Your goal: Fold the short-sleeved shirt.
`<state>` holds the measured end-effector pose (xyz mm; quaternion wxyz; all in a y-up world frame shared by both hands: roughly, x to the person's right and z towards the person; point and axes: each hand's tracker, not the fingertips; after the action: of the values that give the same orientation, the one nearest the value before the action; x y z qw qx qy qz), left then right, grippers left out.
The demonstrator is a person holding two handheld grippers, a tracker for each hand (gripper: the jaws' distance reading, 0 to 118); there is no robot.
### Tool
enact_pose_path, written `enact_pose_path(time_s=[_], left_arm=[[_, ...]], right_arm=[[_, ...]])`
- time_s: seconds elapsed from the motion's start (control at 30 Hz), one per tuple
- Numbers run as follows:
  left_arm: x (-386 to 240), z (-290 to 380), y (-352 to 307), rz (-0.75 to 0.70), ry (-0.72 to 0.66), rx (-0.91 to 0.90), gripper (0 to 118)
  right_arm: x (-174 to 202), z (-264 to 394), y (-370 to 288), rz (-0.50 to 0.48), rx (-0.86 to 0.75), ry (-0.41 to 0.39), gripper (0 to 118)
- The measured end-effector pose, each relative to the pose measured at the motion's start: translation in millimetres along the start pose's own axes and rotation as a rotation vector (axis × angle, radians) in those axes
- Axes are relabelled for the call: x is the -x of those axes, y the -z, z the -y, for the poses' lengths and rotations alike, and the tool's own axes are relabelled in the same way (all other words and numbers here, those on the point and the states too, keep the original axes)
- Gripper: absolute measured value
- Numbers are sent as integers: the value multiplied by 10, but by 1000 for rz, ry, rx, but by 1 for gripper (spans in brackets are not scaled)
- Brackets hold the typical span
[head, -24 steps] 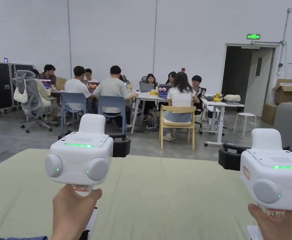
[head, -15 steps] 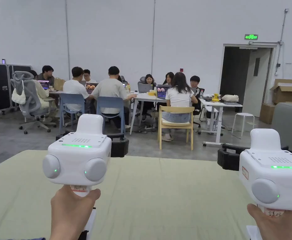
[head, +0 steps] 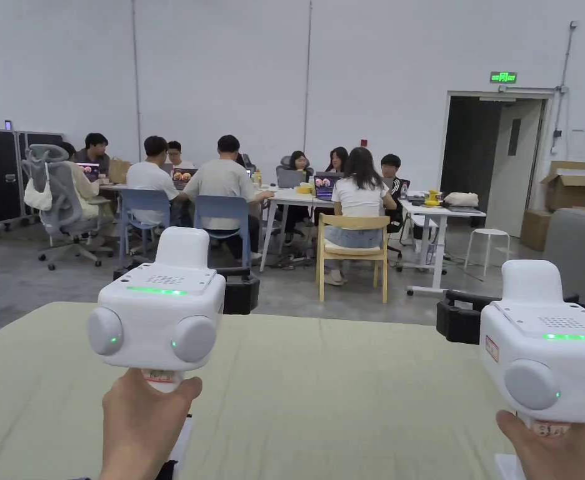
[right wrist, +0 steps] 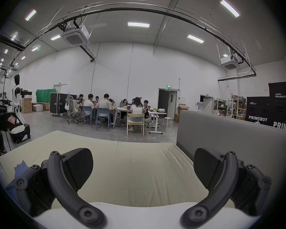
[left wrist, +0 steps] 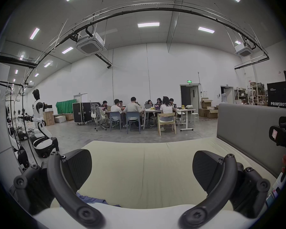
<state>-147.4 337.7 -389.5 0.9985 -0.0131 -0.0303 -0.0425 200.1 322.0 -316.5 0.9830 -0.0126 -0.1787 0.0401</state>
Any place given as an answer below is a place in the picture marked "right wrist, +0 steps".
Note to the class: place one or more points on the green cloth screen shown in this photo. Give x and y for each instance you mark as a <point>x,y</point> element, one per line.
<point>45,95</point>

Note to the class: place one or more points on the white table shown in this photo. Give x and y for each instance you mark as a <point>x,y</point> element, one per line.
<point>157,114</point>

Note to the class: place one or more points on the blue garment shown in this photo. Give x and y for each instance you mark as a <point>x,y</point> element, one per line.
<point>20,168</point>

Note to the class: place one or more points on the bed with beige sheet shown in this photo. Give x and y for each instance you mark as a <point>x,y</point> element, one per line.
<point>133,168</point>

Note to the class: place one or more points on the wooden chair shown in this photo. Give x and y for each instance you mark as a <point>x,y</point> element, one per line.
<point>135,116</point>

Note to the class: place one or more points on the black wheeled flight case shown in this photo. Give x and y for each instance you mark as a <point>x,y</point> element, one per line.
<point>58,104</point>

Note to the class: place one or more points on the white humanoid robot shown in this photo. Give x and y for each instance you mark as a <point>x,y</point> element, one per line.
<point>17,92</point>

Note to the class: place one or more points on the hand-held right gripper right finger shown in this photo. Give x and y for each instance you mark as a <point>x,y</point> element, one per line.
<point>222,182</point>

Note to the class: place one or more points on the group of people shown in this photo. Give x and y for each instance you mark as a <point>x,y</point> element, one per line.
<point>104,105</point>

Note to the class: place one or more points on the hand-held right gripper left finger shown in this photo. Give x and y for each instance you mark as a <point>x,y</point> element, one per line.
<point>62,182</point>

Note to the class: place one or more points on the low black printed case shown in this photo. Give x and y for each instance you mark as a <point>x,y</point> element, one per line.
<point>258,111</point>

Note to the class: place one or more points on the metal storage shelf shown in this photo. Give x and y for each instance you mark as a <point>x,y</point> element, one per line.
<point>238,106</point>

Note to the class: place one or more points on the tall brown carton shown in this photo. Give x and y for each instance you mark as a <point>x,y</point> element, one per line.
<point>26,105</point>

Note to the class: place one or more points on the grey padded headboard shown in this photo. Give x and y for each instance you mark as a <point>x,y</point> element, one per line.
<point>228,132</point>

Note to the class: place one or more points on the white office chair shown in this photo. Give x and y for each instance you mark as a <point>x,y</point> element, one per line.
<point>71,106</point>

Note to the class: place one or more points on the open brown carton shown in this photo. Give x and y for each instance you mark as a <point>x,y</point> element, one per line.
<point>183,108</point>

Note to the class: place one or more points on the tall black printed case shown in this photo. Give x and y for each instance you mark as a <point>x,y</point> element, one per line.
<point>284,104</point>

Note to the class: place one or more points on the white box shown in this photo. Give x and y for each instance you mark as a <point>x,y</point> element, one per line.
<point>37,107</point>

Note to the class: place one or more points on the white round stool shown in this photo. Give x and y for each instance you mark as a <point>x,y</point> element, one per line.
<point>167,119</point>

